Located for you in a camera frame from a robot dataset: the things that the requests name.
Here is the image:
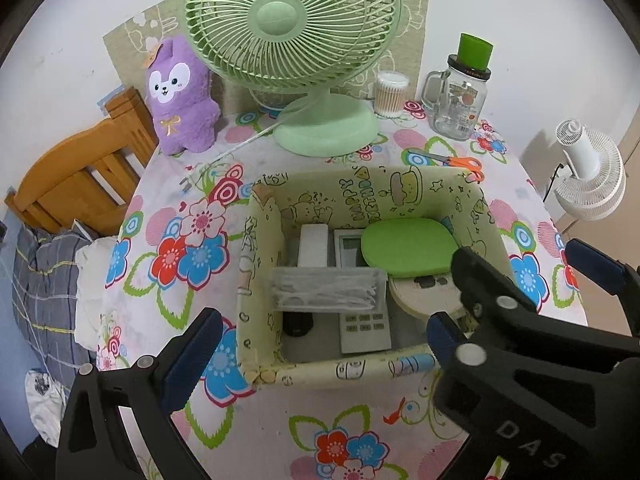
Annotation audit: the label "floral tablecloth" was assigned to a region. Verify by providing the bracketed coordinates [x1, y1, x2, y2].
[95, 97, 588, 480]

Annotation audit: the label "grey plaid bedding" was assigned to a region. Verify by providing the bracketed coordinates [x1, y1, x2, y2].
[10, 225, 108, 376]

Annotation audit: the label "white fan cable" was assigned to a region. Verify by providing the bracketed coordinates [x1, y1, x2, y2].
[177, 95, 321, 193]

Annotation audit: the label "white round case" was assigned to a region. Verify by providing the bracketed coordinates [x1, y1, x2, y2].
[389, 272, 468, 318]

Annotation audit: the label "black power cable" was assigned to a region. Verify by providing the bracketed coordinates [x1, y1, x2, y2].
[546, 160, 565, 198]

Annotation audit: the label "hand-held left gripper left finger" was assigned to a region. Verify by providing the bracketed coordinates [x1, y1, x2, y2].
[55, 308, 224, 480]

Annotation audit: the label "green desk fan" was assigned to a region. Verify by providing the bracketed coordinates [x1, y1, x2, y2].
[181, 0, 402, 157]

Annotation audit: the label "blue wall sticker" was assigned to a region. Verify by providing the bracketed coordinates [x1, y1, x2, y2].
[97, 85, 128, 116]

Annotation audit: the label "white charger adapter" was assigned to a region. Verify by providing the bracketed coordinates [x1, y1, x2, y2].
[297, 225, 331, 268]

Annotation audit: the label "white patterned cloth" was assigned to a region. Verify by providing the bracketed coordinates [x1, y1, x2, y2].
[25, 369, 71, 448]

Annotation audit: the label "white remote control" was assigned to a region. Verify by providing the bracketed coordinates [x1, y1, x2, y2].
[332, 228, 393, 354]

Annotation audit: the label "purple plush bunny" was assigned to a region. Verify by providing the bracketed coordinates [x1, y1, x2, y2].
[142, 35, 222, 156]

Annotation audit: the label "clear floss pick box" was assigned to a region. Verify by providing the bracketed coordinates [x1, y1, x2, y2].
[271, 266, 390, 311]

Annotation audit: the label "orange scissors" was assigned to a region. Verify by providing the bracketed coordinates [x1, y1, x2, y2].
[407, 149, 487, 183]

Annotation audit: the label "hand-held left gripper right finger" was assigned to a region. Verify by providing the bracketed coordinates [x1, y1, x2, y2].
[427, 311, 463, 368]

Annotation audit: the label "cotton swab jar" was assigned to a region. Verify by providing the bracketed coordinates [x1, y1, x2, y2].
[375, 70, 411, 117]

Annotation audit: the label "white floor fan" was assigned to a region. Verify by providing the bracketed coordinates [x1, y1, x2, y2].
[542, 119, 627, 221]

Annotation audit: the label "yellow printed storage box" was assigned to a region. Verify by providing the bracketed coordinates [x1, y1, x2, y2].
[235, 166, 516, 391]

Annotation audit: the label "wooden bed headboard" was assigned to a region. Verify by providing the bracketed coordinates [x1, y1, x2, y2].
[5, 86, 161, 238]

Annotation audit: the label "green printed board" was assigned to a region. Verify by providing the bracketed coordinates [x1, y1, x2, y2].
[102, 0, 432, 116]

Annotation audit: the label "black car key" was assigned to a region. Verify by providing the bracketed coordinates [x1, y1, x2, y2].
[282, 310, 315, 338]

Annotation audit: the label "glass mug with green lid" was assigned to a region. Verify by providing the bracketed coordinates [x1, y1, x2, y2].
[421, 32, 496, 141]

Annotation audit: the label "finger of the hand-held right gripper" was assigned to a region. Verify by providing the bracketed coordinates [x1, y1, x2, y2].
[565, 239, 640, 341]
[450, 247, 640, 411]

